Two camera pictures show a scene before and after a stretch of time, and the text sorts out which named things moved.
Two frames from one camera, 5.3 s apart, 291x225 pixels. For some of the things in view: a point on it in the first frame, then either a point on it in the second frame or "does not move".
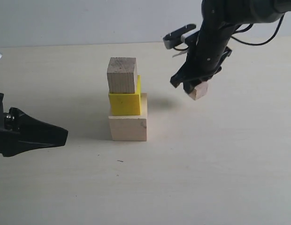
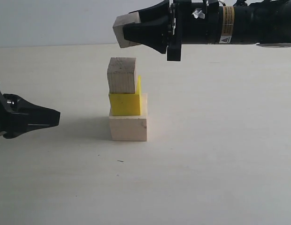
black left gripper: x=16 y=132 → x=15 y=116
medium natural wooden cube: x=122 y=75 does not move
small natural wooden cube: x=200 y=91 → x=119 y=21
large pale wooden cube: x=130 y=128 does not move
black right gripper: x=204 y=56 → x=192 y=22
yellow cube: x=126 y=104 does not move
